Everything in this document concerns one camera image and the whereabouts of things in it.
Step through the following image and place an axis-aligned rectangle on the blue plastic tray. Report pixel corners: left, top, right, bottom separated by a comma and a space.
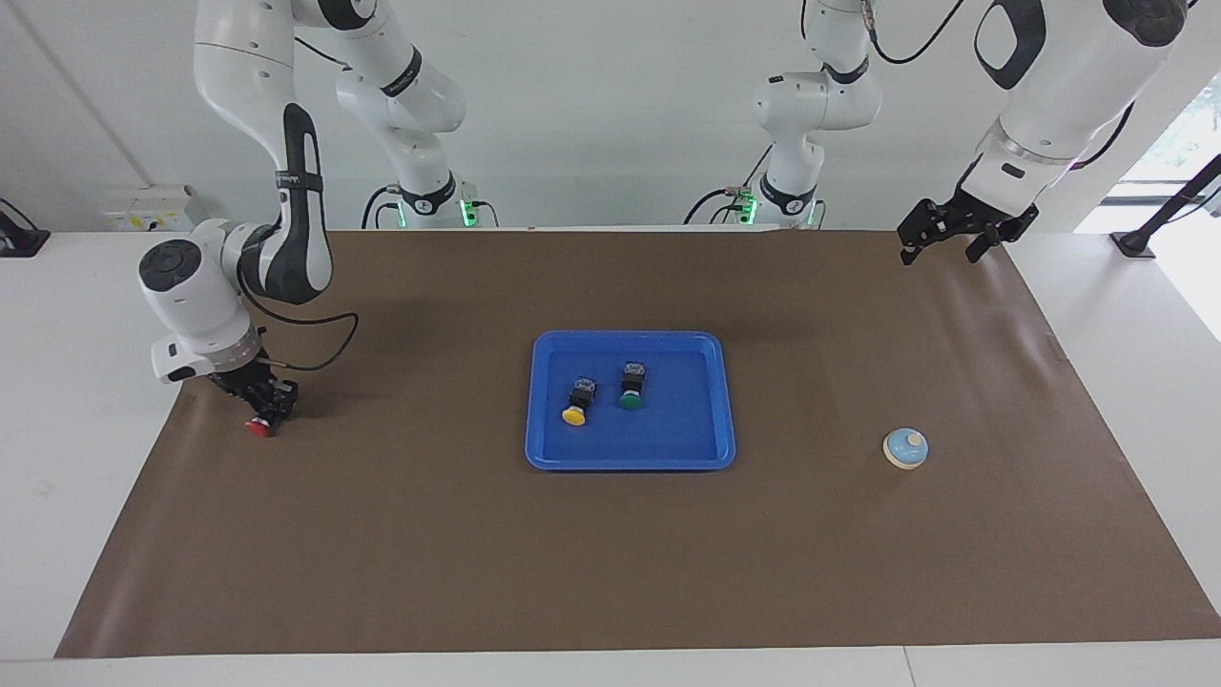
524, 330, 738, 473

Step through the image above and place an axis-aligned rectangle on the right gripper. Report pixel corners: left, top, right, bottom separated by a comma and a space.
210, 359, 300, 425

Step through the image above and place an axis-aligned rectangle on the yellow push button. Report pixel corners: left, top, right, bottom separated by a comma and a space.
560, 376, 601, 427

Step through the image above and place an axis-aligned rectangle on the green push button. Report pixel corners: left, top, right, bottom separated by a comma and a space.
616, 361, 651, 412

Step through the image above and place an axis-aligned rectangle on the black cable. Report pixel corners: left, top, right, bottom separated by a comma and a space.
861, 0, 966, 67
682, 143, 776, 227
360, 184, 406, 231
244, 292, 361, 373

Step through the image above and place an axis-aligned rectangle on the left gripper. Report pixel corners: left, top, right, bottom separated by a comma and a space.
897, 185, 1041, 267

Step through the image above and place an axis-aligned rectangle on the blue desk bell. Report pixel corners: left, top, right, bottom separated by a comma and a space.
881, 427, 931, 471

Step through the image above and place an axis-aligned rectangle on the white wall socket box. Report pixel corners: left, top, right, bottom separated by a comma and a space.
102, 185, 208, 234

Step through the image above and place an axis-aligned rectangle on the black stand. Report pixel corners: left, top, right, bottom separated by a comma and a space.
0, 198, 52, 258
1109, 153, 1221, 260

